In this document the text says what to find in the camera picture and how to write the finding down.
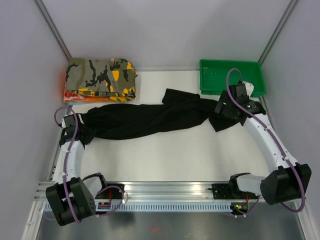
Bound black trousers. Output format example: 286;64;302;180
80;88;238;140

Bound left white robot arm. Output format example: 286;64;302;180
45;115;109;226

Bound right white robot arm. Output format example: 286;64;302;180
214;83;312;205

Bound orange folded trousers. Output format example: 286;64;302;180
63;89;118;104

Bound camouflage folded trousers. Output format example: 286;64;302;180
64;57;137;102

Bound green plastic tray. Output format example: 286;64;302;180
199;59;267;98

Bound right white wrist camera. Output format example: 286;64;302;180
242;81;255;97

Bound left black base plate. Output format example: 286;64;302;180
106;183;125;200

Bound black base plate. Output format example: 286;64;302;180
106;183;125;200
211;183;234;200

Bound aluminium mounting rail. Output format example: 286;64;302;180
33;181;266;202

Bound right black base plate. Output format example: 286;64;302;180
211;183;234;200

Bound white slotted cable duct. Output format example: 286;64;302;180
116;201;232;213

